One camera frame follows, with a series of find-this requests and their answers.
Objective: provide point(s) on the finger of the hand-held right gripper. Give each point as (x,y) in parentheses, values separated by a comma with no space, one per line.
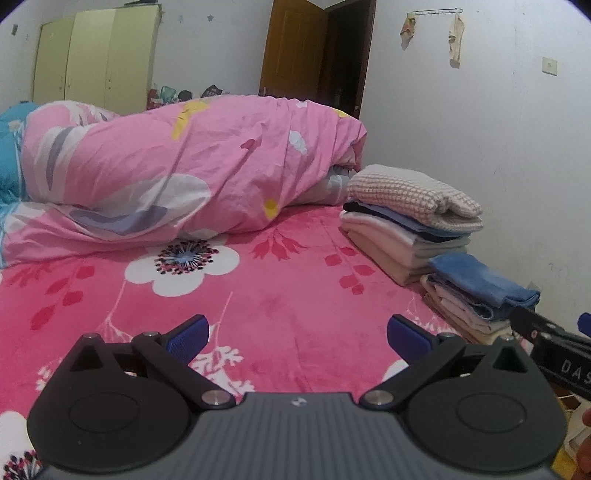
(533,325)
(585,325)

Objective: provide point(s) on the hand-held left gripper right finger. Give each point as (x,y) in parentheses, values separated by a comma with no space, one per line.
(406,339)

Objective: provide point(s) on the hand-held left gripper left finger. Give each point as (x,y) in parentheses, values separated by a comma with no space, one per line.
(189,339)

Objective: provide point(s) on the beige checked knit cardigan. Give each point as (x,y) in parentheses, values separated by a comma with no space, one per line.
(415,194)

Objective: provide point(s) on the person's right hand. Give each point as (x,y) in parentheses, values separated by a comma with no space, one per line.
(585,461)

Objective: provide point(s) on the blue folded towel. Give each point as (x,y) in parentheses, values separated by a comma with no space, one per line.
(480,281)

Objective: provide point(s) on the white folded garment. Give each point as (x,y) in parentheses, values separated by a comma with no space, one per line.
(443,251)

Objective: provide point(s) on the blue folded garment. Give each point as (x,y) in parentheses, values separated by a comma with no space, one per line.
(415,226)

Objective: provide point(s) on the black folded garment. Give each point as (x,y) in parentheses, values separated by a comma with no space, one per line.
(360,207)

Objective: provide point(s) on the pink floral duvet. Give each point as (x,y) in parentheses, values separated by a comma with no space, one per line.
(184,166)

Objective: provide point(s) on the colourful bags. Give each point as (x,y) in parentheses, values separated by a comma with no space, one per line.
(184,94)

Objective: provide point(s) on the teal patterned quilt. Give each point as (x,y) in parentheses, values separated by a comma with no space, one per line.
(11,147)

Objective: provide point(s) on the long beige hanging cloth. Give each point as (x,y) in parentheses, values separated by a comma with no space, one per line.
(456,41)

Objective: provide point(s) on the pale green wardrobe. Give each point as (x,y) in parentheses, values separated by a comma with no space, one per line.
(92,55)

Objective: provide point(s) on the brown wooden door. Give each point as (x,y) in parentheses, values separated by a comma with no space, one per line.
(295,50)

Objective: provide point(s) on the small beige hanging cloth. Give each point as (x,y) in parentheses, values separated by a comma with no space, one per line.
(408,30)

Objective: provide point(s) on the wall switch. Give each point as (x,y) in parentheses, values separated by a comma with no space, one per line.
(549,65)

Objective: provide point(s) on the wall hook rack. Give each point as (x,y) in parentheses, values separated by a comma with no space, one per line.
(436,11)

